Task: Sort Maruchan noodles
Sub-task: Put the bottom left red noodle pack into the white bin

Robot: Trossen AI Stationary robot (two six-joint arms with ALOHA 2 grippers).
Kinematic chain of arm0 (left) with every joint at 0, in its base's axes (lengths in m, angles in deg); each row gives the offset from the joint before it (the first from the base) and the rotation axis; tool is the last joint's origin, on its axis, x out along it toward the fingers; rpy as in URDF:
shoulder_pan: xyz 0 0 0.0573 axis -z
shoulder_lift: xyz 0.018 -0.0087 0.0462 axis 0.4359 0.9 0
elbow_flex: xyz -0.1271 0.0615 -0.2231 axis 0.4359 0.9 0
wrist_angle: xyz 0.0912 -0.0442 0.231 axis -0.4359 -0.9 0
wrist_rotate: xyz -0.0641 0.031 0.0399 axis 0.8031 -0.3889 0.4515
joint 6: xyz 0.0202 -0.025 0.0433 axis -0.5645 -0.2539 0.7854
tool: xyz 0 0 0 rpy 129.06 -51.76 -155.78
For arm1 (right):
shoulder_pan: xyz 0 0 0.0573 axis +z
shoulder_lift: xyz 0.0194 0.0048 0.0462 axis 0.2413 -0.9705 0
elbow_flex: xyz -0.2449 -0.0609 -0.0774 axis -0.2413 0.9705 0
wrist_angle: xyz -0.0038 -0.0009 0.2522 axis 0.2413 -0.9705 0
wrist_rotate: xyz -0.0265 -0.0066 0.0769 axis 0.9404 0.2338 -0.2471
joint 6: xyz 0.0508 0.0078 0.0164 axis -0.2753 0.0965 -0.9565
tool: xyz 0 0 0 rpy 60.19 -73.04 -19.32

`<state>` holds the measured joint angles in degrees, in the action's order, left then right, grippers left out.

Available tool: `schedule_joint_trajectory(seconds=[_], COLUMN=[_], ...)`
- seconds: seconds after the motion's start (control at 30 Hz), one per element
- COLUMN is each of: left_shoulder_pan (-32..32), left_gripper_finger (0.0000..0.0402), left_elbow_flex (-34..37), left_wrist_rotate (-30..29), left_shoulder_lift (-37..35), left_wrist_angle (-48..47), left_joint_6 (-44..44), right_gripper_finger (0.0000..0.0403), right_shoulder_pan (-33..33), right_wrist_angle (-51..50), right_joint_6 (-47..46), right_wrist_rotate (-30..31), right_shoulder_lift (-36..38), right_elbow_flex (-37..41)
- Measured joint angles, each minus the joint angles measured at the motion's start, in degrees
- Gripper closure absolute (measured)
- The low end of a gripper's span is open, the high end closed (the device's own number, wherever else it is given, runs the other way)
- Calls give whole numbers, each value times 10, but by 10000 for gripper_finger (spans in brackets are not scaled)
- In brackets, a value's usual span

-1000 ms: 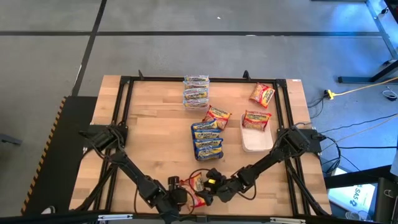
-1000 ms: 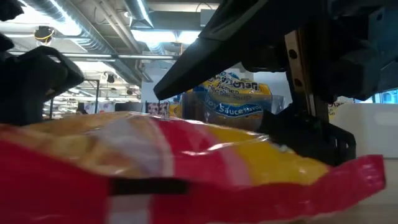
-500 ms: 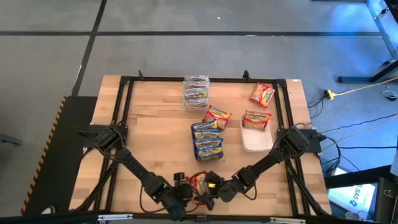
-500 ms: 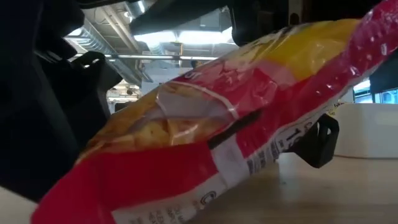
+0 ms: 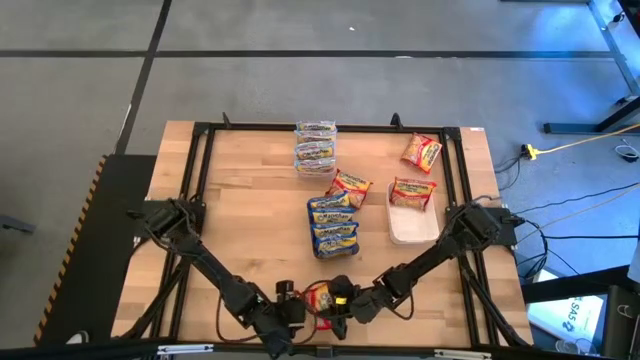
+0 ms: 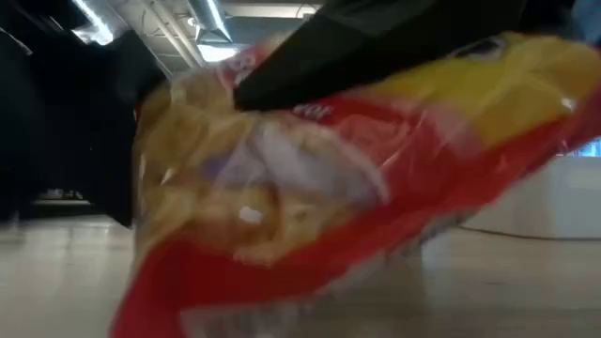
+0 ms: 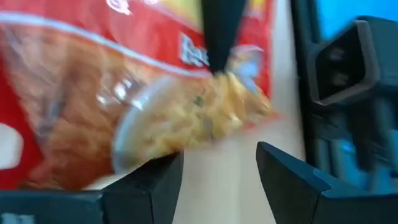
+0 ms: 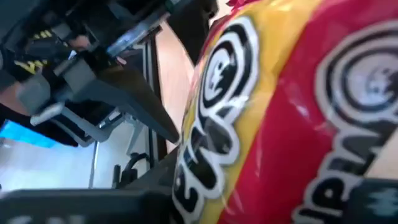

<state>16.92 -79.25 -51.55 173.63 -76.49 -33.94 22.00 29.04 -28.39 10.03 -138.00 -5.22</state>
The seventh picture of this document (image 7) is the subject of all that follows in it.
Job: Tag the red Maruchan ramen pack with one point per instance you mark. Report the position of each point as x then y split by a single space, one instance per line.
93 93

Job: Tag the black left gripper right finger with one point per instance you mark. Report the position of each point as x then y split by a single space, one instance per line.
304 199

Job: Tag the black aluminium table frame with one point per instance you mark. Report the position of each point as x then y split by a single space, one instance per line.
303 77

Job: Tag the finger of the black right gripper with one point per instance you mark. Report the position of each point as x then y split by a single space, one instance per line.
222 31

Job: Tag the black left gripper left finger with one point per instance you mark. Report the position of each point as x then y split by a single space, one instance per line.
140 199

